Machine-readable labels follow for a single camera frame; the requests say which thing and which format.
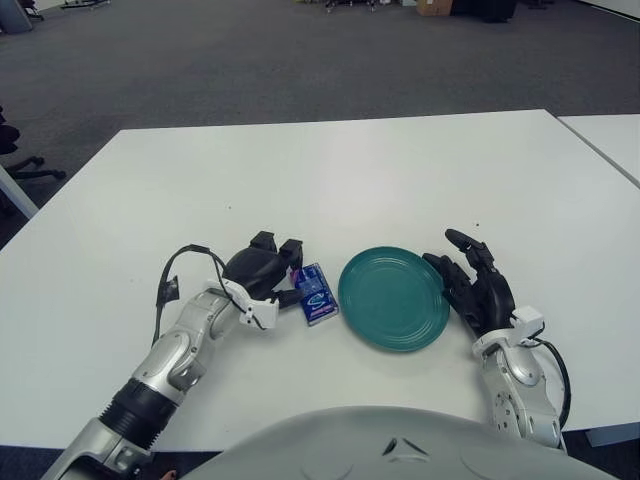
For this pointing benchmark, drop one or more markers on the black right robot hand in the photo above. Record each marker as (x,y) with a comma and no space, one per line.
(487,295)

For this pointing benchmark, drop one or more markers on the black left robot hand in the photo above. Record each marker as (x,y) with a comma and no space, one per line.
(255,272)

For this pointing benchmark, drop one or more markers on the blue gum box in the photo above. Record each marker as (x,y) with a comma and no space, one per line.
(317,297)

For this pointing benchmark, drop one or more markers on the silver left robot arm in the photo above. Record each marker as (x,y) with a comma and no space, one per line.
(170,355)

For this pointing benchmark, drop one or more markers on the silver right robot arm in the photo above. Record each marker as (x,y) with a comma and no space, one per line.
(525,395)

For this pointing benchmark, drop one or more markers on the teal round plate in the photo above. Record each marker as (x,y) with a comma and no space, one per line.
(395,297)

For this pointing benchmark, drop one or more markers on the grey robot torso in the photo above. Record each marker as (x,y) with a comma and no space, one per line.
(400,450)

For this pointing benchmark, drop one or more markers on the white table leg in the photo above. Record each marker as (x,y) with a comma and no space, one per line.
(17,192)

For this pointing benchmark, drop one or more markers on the black furniture block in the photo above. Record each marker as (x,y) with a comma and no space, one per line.
(485,9)

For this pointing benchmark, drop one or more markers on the brown cardboard box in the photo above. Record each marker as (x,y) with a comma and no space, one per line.
(434,6)

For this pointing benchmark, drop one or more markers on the black office chair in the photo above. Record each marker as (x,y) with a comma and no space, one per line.
(32,7)

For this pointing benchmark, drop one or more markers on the grey panel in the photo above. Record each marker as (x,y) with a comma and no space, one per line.
(12,15)

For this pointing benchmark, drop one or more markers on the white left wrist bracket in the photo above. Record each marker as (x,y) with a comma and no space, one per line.
(262,312)

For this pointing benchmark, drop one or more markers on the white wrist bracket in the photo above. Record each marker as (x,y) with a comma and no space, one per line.
(262,312)
(527,320)

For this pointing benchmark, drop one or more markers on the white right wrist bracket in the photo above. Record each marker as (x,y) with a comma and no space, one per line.
(527,320)

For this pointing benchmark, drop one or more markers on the grey table frame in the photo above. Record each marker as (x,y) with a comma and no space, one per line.
(615,436)

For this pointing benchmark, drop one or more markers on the black wheeled frame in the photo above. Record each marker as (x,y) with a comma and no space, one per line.
(350,4)

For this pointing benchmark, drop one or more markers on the black flat floor frame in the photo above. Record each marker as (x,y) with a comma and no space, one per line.
(85,4)

